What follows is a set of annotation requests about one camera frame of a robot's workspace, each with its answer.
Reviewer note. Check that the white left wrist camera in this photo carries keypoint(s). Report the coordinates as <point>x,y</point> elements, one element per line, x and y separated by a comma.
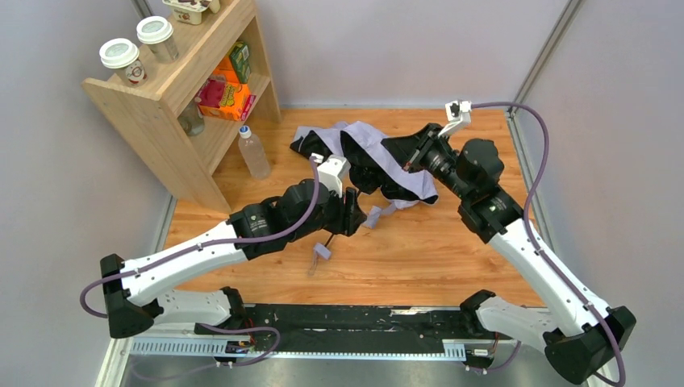
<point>331,172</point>

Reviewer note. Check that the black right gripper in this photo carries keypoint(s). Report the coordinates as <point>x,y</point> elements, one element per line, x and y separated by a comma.
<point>419,147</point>

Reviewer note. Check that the white-lidded paper cup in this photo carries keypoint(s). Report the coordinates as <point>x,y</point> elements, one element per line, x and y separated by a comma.
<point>157,34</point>
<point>123,57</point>

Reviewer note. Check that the clear plastic water bottle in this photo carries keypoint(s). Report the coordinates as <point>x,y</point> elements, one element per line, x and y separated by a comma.
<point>253,152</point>

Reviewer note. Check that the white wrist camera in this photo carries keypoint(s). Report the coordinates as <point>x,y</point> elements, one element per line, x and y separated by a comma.
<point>331,172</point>
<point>459,116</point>

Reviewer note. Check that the yogurt cup pack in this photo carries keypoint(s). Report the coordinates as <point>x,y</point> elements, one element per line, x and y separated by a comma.
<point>192,11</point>

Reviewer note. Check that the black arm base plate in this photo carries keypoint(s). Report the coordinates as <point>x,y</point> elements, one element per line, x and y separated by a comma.
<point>359,329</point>

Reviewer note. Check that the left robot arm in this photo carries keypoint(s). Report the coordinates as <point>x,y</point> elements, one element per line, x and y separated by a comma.
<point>140,293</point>

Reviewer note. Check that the lavender folding umbrella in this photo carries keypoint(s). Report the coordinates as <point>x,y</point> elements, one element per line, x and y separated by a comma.
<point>372,166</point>

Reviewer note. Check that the wooden shelf unit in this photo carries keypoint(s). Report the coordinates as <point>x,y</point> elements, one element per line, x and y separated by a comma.
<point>146,115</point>

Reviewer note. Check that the green drink carton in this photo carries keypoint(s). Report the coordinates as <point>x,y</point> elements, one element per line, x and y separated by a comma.
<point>235,64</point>

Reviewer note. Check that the glass jar on shelf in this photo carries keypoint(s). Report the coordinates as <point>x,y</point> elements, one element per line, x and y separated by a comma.
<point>191,119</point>

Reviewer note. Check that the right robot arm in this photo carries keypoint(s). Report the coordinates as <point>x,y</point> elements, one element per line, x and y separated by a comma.
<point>580,333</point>

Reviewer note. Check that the orange snack box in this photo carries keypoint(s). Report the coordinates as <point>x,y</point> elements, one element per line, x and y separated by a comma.
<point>225,100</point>

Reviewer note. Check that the front white-lidded paper cup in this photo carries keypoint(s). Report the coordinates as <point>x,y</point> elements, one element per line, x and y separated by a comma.
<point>123,57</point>

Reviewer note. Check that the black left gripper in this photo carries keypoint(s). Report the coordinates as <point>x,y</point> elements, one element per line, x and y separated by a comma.
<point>350,212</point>

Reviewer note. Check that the rear white-lidded paper cup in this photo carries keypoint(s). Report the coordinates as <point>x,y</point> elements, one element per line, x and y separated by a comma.
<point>157,34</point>

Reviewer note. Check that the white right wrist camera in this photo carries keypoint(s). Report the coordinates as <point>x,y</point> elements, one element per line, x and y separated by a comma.
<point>459,116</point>

